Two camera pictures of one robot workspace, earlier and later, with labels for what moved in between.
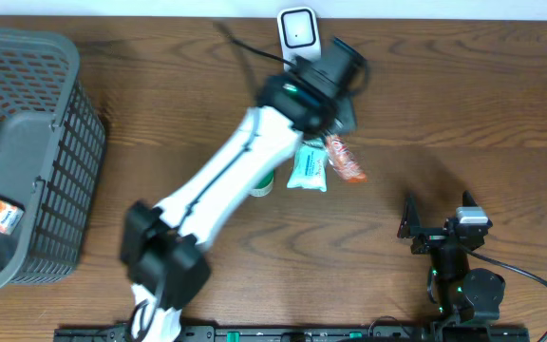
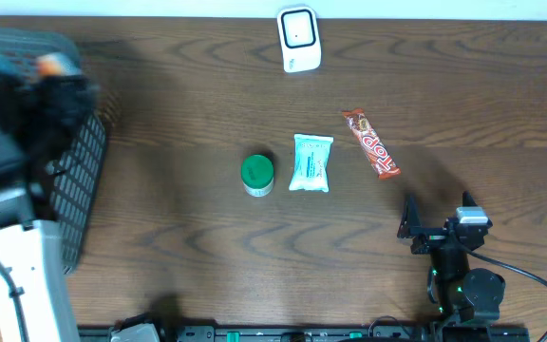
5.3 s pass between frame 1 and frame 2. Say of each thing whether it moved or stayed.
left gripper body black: moved
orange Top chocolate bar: moved
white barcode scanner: stayed
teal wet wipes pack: stayed
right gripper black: stayed
